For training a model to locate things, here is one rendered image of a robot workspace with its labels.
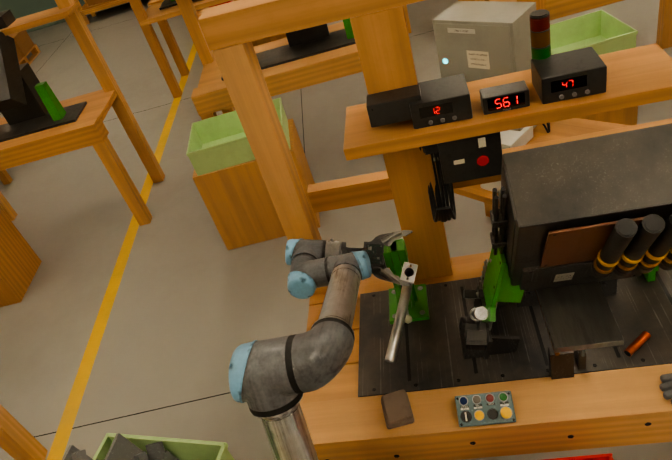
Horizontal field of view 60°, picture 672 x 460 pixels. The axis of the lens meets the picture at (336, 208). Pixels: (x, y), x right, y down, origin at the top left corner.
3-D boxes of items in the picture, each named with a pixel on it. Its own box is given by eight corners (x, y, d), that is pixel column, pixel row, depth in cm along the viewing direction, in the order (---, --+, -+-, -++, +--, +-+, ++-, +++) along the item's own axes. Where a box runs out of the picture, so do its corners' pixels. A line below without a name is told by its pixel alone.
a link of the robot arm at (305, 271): (322, 274, 146) (326, 247, 155) (281, 282, 149) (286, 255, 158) (331, 296, 150) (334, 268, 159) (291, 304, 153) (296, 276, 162)
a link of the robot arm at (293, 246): (284, 273, 161) (288, 253, 168) (324, 275, 161) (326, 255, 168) (283, 251, 157) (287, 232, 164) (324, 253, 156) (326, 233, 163)
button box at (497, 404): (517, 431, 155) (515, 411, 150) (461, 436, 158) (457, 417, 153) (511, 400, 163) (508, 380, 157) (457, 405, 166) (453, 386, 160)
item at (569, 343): (623, 348, 140) (624, 340, 139) (554, 356, 143) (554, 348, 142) (578, 242, 171) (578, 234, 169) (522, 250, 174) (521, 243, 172)
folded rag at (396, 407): (415, 423, 161) (413, 417, 159) (387, 430, 161) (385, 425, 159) (407, 393, 169) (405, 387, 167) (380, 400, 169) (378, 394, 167)
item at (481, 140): (504, 175, 164) (500, 130, 155) (444, 185, 167) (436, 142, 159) (497, 151, 174) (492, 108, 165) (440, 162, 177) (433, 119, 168)
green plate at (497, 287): (517, 318, 161) (534, 263, 148) (488, 317, 162) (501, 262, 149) (509, 289, 170) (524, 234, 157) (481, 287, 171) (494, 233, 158)
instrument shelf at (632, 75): (694, 95, 145) (696, 81, 143) (346, 161, 163) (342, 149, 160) (655, 55, 165) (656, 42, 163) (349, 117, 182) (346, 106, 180)
